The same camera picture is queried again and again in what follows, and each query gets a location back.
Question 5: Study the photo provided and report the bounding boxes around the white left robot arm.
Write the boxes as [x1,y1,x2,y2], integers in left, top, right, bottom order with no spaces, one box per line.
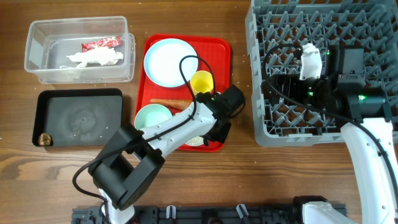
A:
[88,85,245,223]

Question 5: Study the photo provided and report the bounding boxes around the white rice grains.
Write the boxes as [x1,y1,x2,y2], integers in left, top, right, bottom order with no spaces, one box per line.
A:
[187,136,205,146]

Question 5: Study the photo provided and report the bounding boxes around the black waste tray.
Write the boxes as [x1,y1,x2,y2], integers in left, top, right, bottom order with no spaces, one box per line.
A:
[32,88,123,147]

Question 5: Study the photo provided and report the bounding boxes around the yellow plastic cup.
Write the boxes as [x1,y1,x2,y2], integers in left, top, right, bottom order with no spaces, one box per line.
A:
[190,70,214,95]

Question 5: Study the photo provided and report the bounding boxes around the orange carrot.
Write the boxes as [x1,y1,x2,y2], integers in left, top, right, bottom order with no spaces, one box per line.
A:
[150,98,192,111]

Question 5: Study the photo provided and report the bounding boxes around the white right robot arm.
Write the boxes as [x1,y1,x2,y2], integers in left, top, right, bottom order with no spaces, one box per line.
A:
[261,44,397,223]

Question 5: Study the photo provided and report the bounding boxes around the light blue bowl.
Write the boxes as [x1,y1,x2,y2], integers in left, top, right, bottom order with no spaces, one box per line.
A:
[185,136,206,147]

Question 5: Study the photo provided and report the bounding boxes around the grey dishwasher rack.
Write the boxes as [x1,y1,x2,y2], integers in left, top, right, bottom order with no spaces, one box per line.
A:
[245,0,397,147]

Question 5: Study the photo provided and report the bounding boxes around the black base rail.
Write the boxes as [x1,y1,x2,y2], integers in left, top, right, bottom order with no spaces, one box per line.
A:
[71,203,348,224]

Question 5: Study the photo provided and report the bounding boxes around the red snack wrapper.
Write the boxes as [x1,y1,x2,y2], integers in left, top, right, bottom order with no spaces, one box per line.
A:
[81,35,121,52]

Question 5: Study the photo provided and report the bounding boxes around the brown walnut food scrap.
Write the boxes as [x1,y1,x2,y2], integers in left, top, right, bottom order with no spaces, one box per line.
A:
[38,133,52,146]

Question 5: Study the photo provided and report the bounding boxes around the mint green bowl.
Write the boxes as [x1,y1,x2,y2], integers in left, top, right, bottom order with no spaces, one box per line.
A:
[134,104,172,129]

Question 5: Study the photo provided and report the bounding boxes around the large light blue plate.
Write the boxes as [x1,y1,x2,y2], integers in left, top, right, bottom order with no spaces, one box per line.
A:
[144,38,198,88]

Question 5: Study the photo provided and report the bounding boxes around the white tissue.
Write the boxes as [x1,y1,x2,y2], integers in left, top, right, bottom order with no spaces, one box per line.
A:
[67,47,124,68]

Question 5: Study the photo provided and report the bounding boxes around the clear plastic waste bin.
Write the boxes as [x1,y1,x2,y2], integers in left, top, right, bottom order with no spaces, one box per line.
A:
[24,16,136,84]

